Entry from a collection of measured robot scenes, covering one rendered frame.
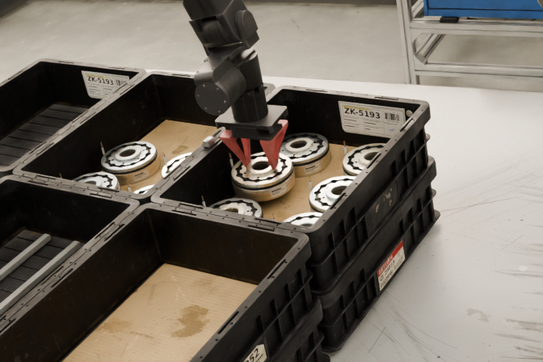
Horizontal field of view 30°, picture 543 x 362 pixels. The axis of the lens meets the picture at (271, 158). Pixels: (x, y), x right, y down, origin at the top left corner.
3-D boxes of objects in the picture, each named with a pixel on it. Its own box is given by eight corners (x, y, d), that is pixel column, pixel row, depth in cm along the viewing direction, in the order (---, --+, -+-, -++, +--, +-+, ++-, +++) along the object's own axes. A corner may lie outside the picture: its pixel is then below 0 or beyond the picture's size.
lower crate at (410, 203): (300, 191, 193) (289, 136, 187) (445, 217, 177) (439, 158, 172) (177, 318, 165) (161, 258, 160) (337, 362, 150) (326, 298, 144)
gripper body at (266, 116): (272, 136, 158) (264, 94, 154) (216, 132, 162) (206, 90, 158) (289, 115, 162) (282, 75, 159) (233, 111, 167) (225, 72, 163)
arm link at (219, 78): (250, 5, 152) (204, 14, 157) (212, 38, 144) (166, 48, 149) (278, 75, 157) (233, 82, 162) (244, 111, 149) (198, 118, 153)
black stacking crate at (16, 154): (56, 107, 219) (41, 60, 214) (162, 123, 204) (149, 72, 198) (-84, 204, 192) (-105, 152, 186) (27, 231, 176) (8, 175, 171)
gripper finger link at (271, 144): (278, 180, 162) (268, 129, 157) (239, 176, 165) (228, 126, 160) (296, 158, 167) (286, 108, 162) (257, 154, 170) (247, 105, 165)
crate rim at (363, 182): (281, 95, 183) (279, 83, 182) (435, 114, 167) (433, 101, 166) (148, 213, 155) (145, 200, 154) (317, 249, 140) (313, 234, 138)
